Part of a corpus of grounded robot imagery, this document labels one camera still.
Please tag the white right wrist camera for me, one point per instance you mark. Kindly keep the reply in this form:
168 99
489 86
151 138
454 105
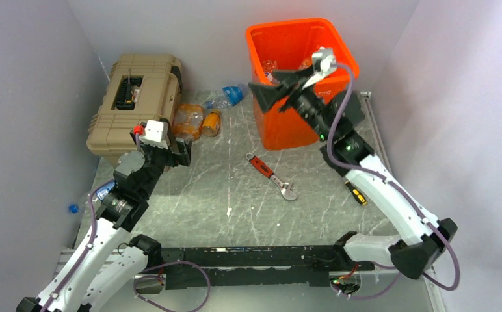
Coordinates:
322 65

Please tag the small orange juice bottle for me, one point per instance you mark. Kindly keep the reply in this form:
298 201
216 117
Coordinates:
211 124

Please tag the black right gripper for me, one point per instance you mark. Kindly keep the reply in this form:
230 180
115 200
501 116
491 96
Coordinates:
268 94

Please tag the clear bottle blue label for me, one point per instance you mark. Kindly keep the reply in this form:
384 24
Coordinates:
229 96

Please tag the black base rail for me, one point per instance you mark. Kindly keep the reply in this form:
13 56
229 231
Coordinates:
313 265

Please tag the tan plastic toolbox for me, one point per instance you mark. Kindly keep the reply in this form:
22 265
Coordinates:
142 87

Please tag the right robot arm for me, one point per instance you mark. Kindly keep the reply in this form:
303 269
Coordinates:
421 236

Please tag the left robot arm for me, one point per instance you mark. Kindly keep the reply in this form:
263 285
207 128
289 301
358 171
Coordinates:
107 256

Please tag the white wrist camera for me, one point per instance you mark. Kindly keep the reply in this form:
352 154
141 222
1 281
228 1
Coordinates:
322 65
152 133

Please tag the red adjustable wrench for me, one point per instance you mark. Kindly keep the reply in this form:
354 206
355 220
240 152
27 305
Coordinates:
284 187

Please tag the large orange label bottle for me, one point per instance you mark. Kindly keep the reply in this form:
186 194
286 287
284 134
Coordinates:
188 121

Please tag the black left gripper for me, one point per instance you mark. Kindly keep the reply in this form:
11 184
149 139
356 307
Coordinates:
174 159

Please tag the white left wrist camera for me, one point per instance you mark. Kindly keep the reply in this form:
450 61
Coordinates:
152 133

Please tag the yellow handle screwdriver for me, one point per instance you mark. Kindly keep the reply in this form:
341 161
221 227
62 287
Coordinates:
356 194

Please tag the clear bottle blue cap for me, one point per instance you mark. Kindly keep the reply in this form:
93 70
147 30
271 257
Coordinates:
94 197

